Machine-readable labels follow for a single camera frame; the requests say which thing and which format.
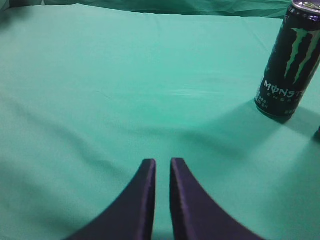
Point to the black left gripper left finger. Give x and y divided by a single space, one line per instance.
131 215

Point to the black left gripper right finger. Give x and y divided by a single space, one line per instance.
195 215

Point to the green tablecloth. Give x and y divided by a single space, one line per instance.
87 93

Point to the dark can at edge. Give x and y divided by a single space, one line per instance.
316 136

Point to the black Monster energy can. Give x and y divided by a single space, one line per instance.
293 62

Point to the green backdrop cloth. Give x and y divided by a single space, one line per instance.
241 8

